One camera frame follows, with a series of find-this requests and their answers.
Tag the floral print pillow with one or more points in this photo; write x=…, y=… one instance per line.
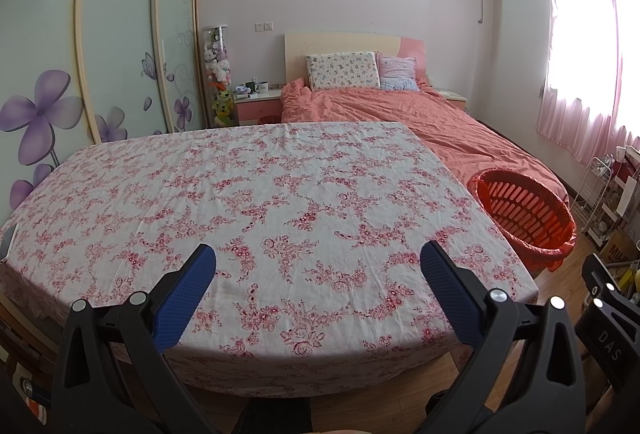
x=342, y=70

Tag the pink floral tablecloth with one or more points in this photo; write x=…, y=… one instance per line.
x=275, y=214

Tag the pink striped pillow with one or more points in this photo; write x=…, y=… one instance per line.
x=397, y=71

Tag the wall socket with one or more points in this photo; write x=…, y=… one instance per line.
x=264, y=26

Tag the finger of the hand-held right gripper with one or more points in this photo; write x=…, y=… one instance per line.
x=605, y=284

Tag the brown paper bag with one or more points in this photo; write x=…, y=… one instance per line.
x=622, y=249

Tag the pink curtain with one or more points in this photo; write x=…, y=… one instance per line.
x=580, y=64

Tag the sliding-door wardrobe with flower print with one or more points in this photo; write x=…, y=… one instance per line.
x=115, y=39

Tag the mug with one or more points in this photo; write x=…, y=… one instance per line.
x=263, y=87

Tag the pink nightstand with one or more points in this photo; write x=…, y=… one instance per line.
x=450, y=96
x=257, y=109

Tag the red plastic laundry basket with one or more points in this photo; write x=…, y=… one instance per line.
x=555, y=259

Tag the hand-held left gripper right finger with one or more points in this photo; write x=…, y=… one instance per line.
x=450, y=299

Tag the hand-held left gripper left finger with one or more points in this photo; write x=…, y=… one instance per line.
x=185, y=294

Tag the bed with salmon cover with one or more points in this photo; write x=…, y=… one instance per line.
x=400, y=124

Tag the orange plastic laundry basket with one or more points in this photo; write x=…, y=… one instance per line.
x=525, y=214

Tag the plush toy display tube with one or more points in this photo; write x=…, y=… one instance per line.
x=219, y=74

